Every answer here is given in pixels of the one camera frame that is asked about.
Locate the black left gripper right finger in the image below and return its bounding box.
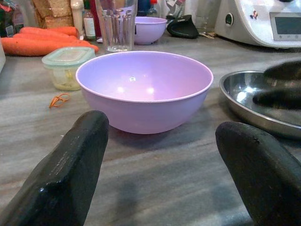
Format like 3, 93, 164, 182
215, 121, 301, 226

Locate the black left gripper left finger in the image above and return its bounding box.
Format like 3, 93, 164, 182
0, 110, 110, 226

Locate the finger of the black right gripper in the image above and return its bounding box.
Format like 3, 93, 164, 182
252, 87, 301, 112
262, 59, 301, 82

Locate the round stainless steel plate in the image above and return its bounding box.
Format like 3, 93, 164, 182
219, 70, 301, 141

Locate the purple plastic bowl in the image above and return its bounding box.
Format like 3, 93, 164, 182
75, 50, 214, 135
134, 16, 168, 46

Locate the white kitchen food processor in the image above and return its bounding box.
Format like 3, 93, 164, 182
214, 0, 301, 49

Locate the orange rubber band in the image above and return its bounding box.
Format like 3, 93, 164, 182
48, 93, 71, 109

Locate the small yellow black sachet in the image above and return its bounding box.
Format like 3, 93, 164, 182
198, 32, 216, 40

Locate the tall clear glass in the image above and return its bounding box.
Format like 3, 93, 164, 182
195, 0, 217, 33

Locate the black wedge-shaped gadget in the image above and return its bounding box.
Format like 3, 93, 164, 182
166, 14, 200, 40

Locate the small container with green lid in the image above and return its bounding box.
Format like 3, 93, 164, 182
41, 46, 97, 91

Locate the clear plastic pitcher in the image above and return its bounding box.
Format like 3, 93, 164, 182
164, 0, 189, 19

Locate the orange carrot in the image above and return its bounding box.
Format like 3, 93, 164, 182
0, 37, 100, 57
13, 32, 91, 46
19, 26, 79, 38

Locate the dark blue mug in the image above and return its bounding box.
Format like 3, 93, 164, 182
137, 0, 153, 17

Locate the small labelled sauce bottle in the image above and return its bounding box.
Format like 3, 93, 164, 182
82, 0, 97, 41

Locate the clear ribbed glass tumbler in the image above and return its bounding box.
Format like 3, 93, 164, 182
95, 0, 138, 53

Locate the small white shaker bottle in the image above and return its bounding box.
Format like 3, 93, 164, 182
70, 0, 85, 40

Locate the cracker jar with red lid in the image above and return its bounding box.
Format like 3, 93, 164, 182
32, 0, 75, 29

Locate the green and red food bag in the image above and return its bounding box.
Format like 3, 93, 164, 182
0, 4, 26, 38

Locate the magenta plastic canister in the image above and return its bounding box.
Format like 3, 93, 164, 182
90, 0, 104, 40

